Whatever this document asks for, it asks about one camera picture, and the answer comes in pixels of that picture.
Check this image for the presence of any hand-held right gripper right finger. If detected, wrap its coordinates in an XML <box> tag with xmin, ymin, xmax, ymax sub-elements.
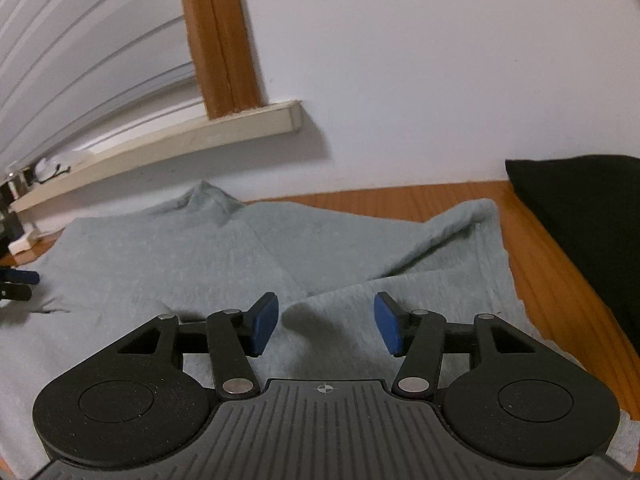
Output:
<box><xmin>373</xmin><ymin>291</ymin><xmax>536</xmax><ymax>401</ymax></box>

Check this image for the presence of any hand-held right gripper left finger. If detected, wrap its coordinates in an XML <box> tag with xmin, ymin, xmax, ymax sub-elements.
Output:
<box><xmin>114</xmin><ymin>292</ymin><xmax>279</xmax><ymax>401</ymax></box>

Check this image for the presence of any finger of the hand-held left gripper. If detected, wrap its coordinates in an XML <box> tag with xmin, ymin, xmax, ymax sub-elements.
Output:
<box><xmin>0</xmin><ymin>268</ymin><xmax>41</xmax><ymax>285</ymax></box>
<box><xmin>0</xmin><ymin>284</ymin><xmax>34</xmax><ymax>304</ymax></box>

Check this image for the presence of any grey printed t-shirt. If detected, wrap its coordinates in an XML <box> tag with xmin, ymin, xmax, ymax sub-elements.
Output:
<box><xmin>0</xmin><ymin>180</ymin><xmax>640</xmax><ymax>480</ymax></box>

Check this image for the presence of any white power strip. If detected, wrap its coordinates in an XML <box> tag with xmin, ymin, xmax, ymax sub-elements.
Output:
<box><xmin>7</xmin><ymin>227</ymin><xmax>42</xmax><ymax>255</ymax></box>

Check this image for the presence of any black power adapter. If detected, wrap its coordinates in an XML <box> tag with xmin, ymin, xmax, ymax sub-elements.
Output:
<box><xmin>0</xmin><ymin>209</ymin><xmax>26</xmax><ymax>247</ymax></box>

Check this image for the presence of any small metal object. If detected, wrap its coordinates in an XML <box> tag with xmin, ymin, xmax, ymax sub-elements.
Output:
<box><xmin>0</xmin><ymin>161</ymin><xmax>36</xmax><ymax>202</ymax></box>

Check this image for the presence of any white cloth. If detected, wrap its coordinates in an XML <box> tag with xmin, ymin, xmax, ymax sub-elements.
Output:
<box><xmin>31</xmin><ymin>156</ymin><xmax>72</xmax><ymax>181</ymax></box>

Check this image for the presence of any pale wooden window sill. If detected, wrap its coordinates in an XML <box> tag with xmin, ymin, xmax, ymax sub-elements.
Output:
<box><xmin>7</xmin><ymin>100</ymin><xmax>304</xmax><ymax>214</ymax></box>

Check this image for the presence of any white window blind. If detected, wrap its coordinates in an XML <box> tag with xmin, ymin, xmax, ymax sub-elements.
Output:
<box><xmin>0</xmin><ymin>0</ymin><xmax>207</xmax><ymax>172</ymax></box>

